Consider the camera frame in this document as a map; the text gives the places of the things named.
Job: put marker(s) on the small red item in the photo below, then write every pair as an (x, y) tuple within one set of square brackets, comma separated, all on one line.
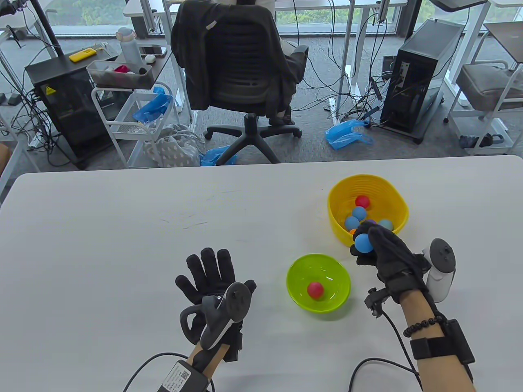
[(121, 68)]

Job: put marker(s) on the black stand pole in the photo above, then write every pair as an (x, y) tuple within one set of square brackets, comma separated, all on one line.
[(45, 26)]

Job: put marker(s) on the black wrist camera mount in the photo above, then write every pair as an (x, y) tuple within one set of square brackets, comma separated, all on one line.
[(233, 348), (375, 301)]

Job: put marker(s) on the black battery pack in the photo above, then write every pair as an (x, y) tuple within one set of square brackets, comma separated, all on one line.
[(459, 341)]

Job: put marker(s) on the green plastic bowl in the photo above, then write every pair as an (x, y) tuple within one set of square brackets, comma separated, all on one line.
[(302, 269)]

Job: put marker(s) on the black office chair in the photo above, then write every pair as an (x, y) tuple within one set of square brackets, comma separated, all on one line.
[(245, 61)]

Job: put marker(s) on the black phone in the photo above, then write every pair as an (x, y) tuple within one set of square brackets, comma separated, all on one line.
[(153, 51)]

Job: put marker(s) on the black equipment cabinet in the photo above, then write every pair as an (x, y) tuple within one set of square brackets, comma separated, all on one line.
[(69, 118)]

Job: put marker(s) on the person's right forearm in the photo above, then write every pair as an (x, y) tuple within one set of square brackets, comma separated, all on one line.
[(441, 375)]

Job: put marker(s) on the white chair with grey cushion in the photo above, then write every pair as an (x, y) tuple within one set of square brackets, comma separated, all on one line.
[(486, 83)]

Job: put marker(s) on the yellow plastic bowl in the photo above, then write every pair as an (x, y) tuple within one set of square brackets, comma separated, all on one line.
[(367, 185)]

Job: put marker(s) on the grey desk with white legs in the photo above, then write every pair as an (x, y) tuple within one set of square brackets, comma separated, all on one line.
[(161, 61)]

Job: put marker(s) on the black computer tower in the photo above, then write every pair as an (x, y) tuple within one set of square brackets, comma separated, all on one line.
[(421, 81)]

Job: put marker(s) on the white metal cart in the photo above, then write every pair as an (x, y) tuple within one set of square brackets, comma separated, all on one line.
[(132, 130)]

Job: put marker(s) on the blue plastic bag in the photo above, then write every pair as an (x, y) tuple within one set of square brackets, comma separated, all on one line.
[(214, 156), (345, 136), (153, 107)]

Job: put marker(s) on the white earbud case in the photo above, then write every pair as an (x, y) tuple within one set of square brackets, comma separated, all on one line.
[(149, 58)]

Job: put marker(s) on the grey water bottle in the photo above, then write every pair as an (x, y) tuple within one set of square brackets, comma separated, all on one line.
[(130, 49)]

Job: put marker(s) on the grey patterned fabric bag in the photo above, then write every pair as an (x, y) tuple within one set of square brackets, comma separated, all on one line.
[(175, 149)]

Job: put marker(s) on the red ping pong ball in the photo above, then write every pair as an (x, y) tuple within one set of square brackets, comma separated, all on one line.
[(315, 289), (362, 201)]

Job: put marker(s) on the dark grey jacket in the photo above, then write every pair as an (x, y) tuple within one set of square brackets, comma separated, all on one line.
[(190, 61)]

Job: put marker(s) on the yellow phone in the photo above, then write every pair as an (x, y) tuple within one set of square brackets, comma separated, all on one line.
[(83, 54)]

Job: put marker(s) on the dark grey handheld controller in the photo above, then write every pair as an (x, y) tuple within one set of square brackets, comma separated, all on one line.
[(237, 297), (441, 253)]

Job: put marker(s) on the grey plastic tray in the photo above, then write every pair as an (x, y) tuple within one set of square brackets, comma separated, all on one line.
[(122, 80)]

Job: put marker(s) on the white power strip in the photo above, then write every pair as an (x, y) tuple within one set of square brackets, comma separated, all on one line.
[(333, 110)]

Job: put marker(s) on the brown side table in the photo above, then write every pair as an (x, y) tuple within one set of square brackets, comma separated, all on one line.
[(506, 38)]

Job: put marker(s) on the grey labelled battery pack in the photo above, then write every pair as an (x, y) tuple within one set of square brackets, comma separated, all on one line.
[(182, 377)]

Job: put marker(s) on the person's right hand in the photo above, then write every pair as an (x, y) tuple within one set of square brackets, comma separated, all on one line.
[(392, 257)]

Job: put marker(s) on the person's left hand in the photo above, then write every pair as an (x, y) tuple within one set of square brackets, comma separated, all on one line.
[(209, 269)]

